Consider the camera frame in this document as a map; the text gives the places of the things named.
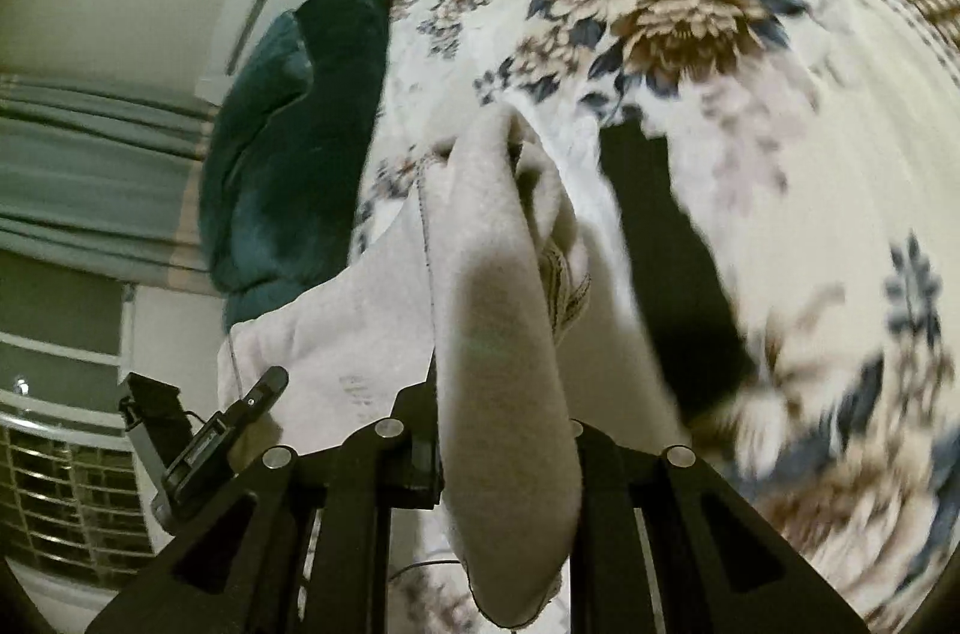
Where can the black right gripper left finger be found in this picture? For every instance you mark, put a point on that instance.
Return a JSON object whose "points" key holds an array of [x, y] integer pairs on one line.
{"points": [[296, 543]]}

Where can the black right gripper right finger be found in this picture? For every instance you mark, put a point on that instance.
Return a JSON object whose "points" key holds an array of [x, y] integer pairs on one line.
{"points": [[664, 544]]}

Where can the beige garment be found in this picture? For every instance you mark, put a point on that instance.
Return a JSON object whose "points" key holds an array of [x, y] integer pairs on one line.
{"points": [[504, 278]]}

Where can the white lattice basket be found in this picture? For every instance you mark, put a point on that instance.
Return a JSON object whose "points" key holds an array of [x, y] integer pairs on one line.
{"points": [[70, 500]]}

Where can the black garment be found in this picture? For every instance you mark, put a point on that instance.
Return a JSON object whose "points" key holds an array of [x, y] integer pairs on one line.
{"points": [[699, 349]]}

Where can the dark green plush blanket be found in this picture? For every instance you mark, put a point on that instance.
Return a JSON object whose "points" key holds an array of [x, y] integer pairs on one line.
{"points": [[281, 175]]}

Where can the green striped curtain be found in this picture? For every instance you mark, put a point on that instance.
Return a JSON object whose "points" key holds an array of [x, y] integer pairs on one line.
{"points": [[104, 178]]}

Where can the floral bed blanket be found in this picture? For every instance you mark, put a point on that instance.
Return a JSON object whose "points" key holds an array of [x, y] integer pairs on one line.
{"points": [[814, 146]]}

